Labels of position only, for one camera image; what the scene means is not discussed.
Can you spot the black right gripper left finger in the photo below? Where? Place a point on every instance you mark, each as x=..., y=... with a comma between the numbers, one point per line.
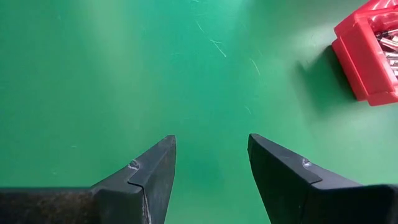
x=124, y=202

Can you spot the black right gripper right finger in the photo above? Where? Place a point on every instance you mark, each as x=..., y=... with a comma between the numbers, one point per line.
x=295, y=199

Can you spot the long red plastic bin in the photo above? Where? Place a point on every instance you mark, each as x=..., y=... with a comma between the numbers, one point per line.
x=357, y=62

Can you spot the silver battery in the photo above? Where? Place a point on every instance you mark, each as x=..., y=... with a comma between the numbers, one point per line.
x=387, y=33
x=390, y=44
x=393, y=56

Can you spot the green table mat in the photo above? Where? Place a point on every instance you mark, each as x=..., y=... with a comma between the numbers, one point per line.
x=124, y=77

